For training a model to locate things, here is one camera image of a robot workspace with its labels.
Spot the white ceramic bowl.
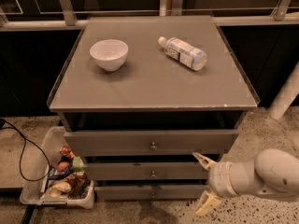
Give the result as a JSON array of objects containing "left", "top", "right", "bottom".
[{"left": 90, "top": 39, "right": 128, "bottom": 72}]

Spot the clear plastic storage bin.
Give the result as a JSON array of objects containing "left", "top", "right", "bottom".
[{"left": 20, "top": 126, "right": 94, "bottom": 209}]

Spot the grey bottom drawer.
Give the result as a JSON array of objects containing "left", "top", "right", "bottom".
[{"left": 94, "top": 185, "right": 208, "bottom": 201}]

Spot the grey top drawer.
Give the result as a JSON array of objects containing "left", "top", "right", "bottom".
[{"left": 64, "top": 129, "right": 238, "bottom": 157}]

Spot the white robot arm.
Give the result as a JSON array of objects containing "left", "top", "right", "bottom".
[{"left": 193, "top": 148, "right": 299, "bottom": 217}]

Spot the grey drawer cabinet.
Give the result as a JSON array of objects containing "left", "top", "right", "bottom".
[{"left": 48, "top": 16, "right": 259, "bottom": 187}]

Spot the clear plastic water bottle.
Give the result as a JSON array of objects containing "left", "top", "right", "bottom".
[{"left": 158, "top": 36, "right": 207, "bottom": 71}]

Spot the white pole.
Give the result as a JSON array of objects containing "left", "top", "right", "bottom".
[{"left": 268, "top": 62, "right": 299, "bottom": 119}]

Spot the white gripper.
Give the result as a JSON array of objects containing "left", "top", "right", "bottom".
[{"left": 192, "top": 152, "right": 237, "bottom": 217}]

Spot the grey drawer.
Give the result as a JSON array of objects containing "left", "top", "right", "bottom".
[
  {"left": 83, "top": 162, "right": 208, "bottom": 180},
  {"left": 64, "top": 129, "right": 238, "bottom": 157},
  {"left": 94, "top": 185, "right": 208, "bottom": 201}
]

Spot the metal window rail frame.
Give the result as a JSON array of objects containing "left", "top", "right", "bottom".
[{"left": 0, "top": 0, "right": 299, "bottom": 31}]

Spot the blue snack packet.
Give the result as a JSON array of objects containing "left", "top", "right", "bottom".
[{"left": 47, "top": 166, "right": 72, "bottom": 180}]

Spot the green snack packet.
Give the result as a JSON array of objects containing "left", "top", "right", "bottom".
[{"left": 72, "top": 156, "right": 84, "bottom": 172}]

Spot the brown snack bag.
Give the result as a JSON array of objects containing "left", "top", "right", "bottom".
[{"left": 46, "top": 172, "right": 89, "bottom": 197}]

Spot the red snack packet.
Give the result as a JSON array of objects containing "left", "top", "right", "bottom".
[{"left": 60, "top": 146, "right": 75, "bottom": 160}]

